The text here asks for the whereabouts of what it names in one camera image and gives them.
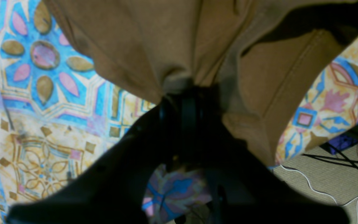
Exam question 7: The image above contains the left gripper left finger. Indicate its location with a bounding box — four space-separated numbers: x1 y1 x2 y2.
6 94 185 224

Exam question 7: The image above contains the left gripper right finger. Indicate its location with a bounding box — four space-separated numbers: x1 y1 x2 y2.
184 88 350 224

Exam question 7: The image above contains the brown t-shirt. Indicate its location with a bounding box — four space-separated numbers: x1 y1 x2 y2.
44 0 358 166

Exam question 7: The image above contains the patterned tablecloth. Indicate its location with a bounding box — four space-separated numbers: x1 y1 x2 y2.
0 0 358 224

